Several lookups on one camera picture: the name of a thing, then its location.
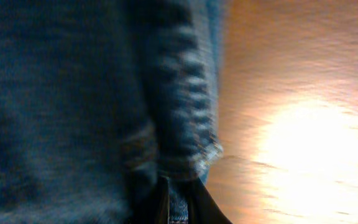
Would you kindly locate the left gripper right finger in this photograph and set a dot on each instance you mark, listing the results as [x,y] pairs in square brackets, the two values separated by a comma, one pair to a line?
[202,209]

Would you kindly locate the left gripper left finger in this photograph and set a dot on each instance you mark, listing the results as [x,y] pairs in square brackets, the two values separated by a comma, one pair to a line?
[155,208]

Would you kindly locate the blue denim jeans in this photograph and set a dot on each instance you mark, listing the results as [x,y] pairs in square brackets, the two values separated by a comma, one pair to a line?
[98,99]

